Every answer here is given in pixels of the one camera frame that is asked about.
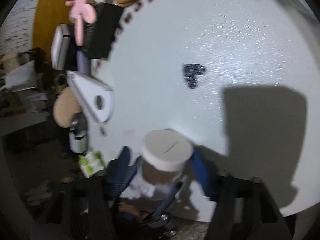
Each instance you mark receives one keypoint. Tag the floral green packet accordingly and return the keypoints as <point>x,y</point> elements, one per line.
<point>91,163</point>

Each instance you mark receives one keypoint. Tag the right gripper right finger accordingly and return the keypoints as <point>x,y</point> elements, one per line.
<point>244,208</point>

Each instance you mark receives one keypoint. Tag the white wedge-shaped plastic holder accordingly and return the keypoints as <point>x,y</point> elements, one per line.
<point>93,95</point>

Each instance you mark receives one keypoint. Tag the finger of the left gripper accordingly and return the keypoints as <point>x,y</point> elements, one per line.
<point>167,205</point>

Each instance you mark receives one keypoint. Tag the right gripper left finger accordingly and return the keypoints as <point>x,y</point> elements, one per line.
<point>92,204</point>

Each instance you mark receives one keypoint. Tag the pink bunny hand mirror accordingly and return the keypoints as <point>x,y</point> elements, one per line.
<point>81,12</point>

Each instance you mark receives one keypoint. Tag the toothpick jar white lid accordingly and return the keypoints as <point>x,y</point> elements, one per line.
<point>164,155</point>

